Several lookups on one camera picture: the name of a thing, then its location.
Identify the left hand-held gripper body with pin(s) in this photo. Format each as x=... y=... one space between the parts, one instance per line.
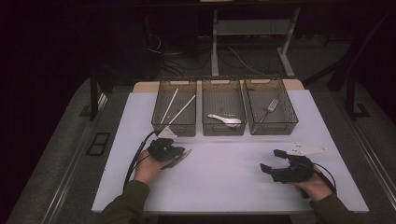
x=162 y=149

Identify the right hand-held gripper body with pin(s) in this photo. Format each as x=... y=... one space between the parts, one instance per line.
x=295 y=172

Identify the silver serrated table knife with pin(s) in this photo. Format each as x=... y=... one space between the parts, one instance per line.
x=184 y=157

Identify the smoky transparent plastic bin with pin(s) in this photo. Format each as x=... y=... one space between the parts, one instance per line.
x=222 y=99
x=186 y=124
x=280 y=121

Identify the silver metal fork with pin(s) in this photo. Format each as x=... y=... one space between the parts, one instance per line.
x=271 y=107

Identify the white ceramic spoon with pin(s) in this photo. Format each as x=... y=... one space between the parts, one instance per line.
x=229 y=120

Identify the person's left hand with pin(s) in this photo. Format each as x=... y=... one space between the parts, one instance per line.
x=146 y=169

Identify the person's right hand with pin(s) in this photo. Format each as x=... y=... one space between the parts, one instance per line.
x=317 y=188

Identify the white table mat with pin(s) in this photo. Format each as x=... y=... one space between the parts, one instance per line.
x=218 y=186

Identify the black metal stand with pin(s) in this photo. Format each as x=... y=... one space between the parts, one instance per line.
x=350 y=99

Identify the white metal table frame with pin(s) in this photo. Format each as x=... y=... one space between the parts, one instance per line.
x=214 y=46

